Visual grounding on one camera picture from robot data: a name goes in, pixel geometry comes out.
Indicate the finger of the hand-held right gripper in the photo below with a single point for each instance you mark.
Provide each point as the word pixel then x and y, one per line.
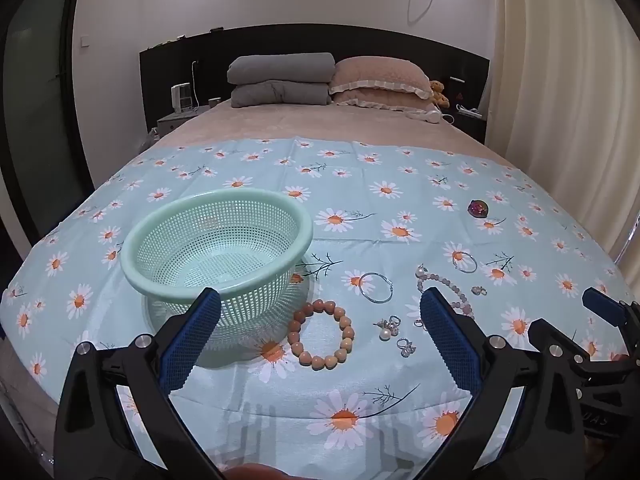
pixel 602 307
pixel 542 332

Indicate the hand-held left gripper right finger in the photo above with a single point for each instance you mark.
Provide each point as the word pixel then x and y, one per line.
pixel 450 345

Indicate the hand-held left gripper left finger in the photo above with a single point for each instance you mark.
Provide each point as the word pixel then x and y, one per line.
pixel 195 340

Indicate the small silver earring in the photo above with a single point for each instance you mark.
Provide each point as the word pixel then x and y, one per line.
pixel 419 324

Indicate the pearl earring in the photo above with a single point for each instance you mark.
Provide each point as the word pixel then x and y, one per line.
pixel 384 334

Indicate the small silver bangle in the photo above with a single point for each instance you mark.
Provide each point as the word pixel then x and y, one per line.
pixel 456 256

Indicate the green plastic mesh basket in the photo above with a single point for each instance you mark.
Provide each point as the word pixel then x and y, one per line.
pixel 225 240

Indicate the large silver bangle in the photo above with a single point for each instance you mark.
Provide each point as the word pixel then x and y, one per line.
pixel 370 274

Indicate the iridescent brooch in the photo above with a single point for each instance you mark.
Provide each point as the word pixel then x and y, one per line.
pixel 477 208

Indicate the blue daisy print cloth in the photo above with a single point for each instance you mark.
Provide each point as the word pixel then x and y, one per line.
pixel 400 200

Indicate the black nightstand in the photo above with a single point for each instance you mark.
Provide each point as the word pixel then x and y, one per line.
pixel 472 129

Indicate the grey nightstand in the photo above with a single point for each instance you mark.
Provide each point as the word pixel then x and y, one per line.
pixel 175 121

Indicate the cream curtain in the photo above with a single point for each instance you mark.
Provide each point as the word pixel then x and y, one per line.
pixel 565 85

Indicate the white power strip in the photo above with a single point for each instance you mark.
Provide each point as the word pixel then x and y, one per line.
pixel 470 111

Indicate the small cup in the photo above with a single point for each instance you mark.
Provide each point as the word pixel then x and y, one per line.
pixel 214 101

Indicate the white small heater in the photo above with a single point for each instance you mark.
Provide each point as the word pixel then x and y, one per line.
pixel 181 97

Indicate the brown teddy bear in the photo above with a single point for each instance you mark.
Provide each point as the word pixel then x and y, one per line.
pixel 438 92

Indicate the pink ruffled pillow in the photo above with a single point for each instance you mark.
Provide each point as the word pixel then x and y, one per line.
pixel 380 74
pixel 385 100

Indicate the dark glass door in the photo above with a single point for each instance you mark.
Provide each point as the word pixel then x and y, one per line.
pixel 40 100

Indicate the black headboard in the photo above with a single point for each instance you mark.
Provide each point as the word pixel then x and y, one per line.
pixel 300 40

